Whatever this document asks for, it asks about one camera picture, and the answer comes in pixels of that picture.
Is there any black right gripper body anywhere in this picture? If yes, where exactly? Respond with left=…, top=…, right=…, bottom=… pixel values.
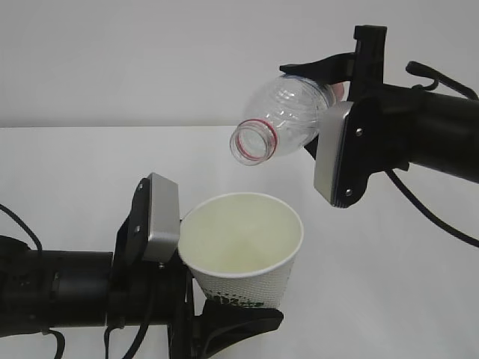
left=305, top=25, right=424, bottom=209

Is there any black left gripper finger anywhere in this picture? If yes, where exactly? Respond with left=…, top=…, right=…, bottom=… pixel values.
left=194, top=300, right=284, bottom=358

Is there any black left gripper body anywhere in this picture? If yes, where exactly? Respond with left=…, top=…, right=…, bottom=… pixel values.
left=106, top=177, right=196, bottom=358

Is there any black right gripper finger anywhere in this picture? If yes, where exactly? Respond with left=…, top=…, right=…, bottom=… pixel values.
left=279, top=52, right=356, bottom=85

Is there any clear water bottle red label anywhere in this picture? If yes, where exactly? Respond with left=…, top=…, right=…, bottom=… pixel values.
left=229, top=75, right=344, bottom=166

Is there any white paper cup green logo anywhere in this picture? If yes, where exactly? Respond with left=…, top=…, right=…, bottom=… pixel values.
left=178, top=192, right=304, bottom=309

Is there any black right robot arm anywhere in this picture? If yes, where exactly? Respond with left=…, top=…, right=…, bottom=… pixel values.
left=281, top=25, right=478, bottom=208

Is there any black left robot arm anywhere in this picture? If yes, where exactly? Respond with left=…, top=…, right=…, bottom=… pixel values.
left=1, top=174, right=284, bottom=358

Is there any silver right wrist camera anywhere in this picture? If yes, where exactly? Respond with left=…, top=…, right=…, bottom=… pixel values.
left=314, top=102, right=353, bottom=208

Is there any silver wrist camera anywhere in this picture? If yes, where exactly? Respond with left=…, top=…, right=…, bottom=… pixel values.
left=314, top=102, right=353, bottom=208
left=143, top=173, right=180, bottom=264

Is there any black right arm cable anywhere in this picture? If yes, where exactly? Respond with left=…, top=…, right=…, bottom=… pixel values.
left=385, top=61, right=479, bottom=248

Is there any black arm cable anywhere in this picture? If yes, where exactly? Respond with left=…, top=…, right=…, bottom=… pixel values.
left=385, top=61, right=479, bottom=248
left=0, top=203, right=43, bottom=252

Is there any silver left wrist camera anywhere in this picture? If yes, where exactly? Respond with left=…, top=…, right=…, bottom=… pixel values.
left=143, top=173, right=180, bottom=264

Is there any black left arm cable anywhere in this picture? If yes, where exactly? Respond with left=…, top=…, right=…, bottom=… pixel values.
left=0, top=203, right=43, bottom=252

